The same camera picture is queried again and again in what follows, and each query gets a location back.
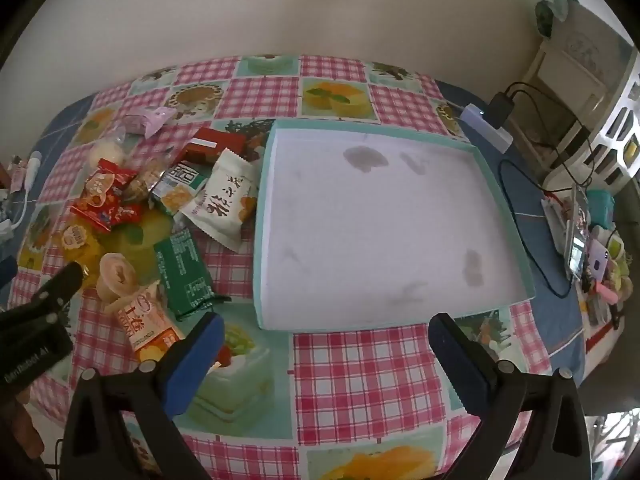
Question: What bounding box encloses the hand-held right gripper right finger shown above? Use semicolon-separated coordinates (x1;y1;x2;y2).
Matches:
429;312;593;480

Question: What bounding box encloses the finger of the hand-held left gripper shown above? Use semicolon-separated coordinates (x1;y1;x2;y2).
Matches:
7;261;87;328

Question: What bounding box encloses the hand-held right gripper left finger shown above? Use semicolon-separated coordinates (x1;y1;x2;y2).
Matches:
62;311;226;480

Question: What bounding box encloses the pale jelly cup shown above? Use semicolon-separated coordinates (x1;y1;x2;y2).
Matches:
95;252;138;303

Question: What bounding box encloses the orange and white roll packet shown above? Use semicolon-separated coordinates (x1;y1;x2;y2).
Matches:
111;280;187;363

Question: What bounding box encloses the yellow transparent cake packet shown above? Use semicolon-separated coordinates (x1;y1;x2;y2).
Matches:
92;207;176;286

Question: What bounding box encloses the dark green biscuit packet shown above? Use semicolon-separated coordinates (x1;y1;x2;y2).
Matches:
152;227;232;318

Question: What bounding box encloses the small red snack packet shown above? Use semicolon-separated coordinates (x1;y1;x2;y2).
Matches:
82;157;138;206
70;197;113;233
107;202;146;226

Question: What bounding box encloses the clear bag of round biscuits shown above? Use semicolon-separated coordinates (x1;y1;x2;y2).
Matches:
122;157;166;203

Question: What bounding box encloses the green and white cracker packet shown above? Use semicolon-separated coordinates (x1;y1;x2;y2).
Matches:
149;160;211;218

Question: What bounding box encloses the white packet with orange print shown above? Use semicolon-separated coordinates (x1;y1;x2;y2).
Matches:
174;147;261;255

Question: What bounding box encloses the teal shallow cardboard box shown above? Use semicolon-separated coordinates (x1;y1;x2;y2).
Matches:
252;119;537;332

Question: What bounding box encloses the red wafer packet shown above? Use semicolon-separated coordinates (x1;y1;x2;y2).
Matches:
176;127;248;167

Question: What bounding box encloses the person's left hand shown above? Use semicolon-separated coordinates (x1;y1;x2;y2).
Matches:
0;395;46;480

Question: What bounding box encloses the white plug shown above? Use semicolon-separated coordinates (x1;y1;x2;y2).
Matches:
20;150;43;191

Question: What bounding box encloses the purple phone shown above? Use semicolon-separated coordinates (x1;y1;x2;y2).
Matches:
590;237;608;281

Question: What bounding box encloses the phone on stand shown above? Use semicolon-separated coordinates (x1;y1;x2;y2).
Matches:
567;185;593;281

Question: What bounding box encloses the pink snack packet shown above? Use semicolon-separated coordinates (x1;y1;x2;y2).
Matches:
120;105;178;138

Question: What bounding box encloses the teal plastic container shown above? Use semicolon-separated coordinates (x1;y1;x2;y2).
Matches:
586;189;616;228

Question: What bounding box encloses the white power strip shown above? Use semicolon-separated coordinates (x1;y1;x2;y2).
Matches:
460;103;515;152

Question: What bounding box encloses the white perforated plastic chair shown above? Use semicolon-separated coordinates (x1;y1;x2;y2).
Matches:
547;45;640;193

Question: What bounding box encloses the green patterned cloth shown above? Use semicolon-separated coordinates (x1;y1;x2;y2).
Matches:
534;0;568;36

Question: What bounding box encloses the looped black cable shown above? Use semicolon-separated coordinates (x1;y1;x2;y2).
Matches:
497;157;576;300

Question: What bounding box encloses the white frame furniture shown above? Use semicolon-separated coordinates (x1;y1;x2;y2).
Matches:
520;0;633;116

